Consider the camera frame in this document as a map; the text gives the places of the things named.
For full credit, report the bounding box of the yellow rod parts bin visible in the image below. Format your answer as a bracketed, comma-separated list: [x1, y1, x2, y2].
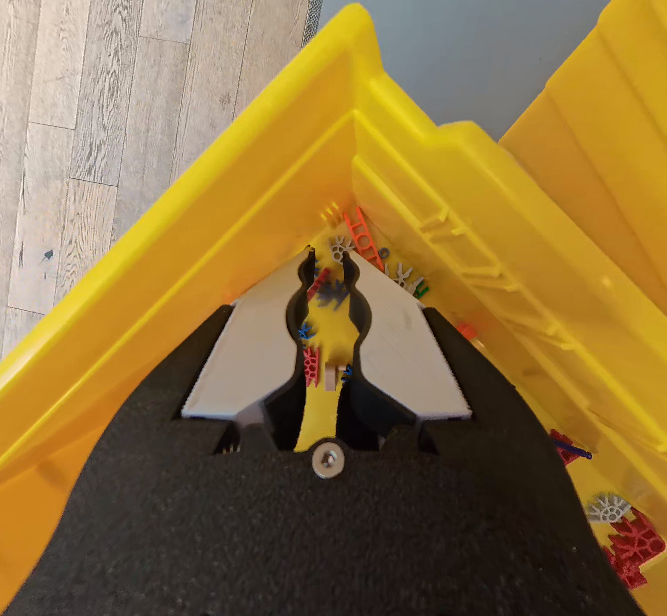
[497, 0, 667, 314]

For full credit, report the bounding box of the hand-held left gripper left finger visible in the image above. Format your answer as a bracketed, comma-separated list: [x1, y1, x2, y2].
[181, 246, 317, 451]

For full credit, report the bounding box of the orange ladder beam piece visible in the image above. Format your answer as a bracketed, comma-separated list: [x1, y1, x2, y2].
[343, 206, 387, 274]

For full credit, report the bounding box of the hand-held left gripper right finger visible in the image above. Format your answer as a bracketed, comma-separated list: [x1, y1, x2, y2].
[338, 250, 473, 451]

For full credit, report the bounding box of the heap of colourful connector pieces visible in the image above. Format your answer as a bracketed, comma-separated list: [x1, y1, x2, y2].
[299, 201, 667, 592]

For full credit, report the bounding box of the red corner connector piece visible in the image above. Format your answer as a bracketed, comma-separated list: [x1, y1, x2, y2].
[549, 429, 579, 467]
[607, 509, 667, 567]
[604, 548, 652, 591]

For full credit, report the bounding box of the yellow connector parts bin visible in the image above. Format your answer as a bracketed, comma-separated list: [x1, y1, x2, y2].
[0, 2, 667, 616]

